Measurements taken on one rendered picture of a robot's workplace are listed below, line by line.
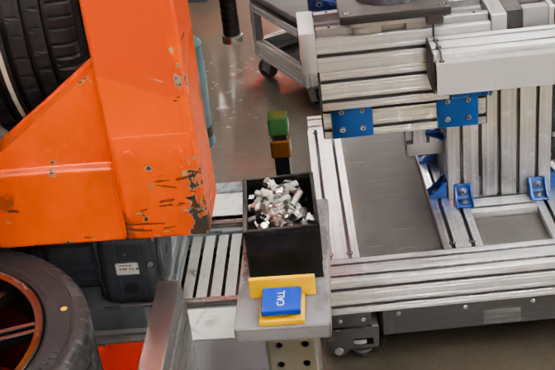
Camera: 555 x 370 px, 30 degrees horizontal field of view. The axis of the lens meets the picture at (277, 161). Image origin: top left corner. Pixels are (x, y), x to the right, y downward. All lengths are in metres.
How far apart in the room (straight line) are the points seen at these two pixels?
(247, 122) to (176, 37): 1.79
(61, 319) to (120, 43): 0.49
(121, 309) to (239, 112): 1.45
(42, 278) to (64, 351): 0.24
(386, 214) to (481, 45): 0.62
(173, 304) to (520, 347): 0.86
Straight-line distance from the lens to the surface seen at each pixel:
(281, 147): 2.07
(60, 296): 1.91
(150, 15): 1.78
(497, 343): 2.48
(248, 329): 1.83
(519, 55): 2.09
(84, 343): 1.80
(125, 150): 1.89
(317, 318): 1.83
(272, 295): 1.85
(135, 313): 2.34
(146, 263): 2.25
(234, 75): 3.94
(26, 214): 2.00
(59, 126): 1.92
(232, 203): 2.93
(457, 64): 2.07
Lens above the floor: 1.55
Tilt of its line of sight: 28 degrees down
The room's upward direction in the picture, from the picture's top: 7 degrees counter-clockwise
